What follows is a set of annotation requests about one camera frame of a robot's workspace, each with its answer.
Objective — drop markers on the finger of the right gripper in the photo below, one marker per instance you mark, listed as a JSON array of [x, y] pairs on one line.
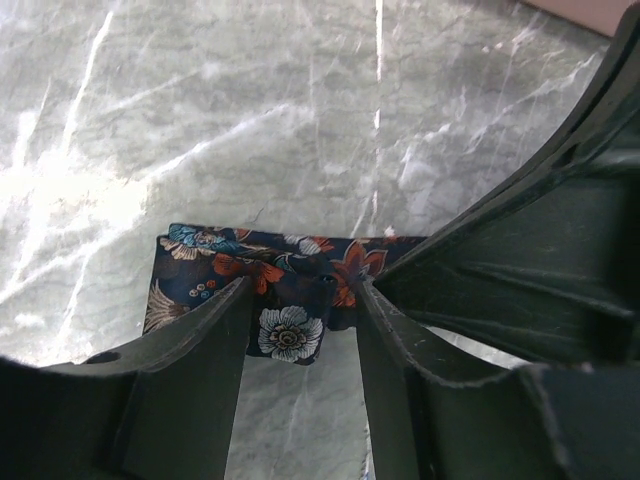
[[546, 266]]

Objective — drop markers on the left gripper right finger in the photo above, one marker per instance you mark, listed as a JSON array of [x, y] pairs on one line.
[[437, 412]]

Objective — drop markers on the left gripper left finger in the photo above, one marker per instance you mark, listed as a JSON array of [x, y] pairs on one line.
[[159, 407]]

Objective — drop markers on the dark floral patterned necktie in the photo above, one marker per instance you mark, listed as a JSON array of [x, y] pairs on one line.
[[303, 285]]

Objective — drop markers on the pink compartment organizer box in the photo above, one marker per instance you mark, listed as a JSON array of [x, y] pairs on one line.
[[600, 16]]

